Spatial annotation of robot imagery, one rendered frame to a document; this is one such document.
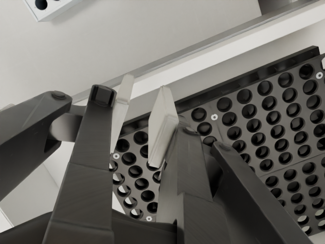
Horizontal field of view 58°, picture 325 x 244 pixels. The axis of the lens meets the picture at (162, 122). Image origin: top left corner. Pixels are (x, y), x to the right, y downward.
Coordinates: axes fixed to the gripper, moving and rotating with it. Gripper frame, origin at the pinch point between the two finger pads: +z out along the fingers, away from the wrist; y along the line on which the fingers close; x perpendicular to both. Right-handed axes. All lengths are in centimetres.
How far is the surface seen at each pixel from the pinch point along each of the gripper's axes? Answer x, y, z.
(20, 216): -14.1, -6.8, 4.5
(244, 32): 7.1, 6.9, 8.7
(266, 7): 11.6, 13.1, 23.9
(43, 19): 1.3, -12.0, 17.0
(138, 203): -10.6, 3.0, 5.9
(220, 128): -1.0, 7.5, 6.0
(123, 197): -10.4, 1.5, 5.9
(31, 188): -13.6, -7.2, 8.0
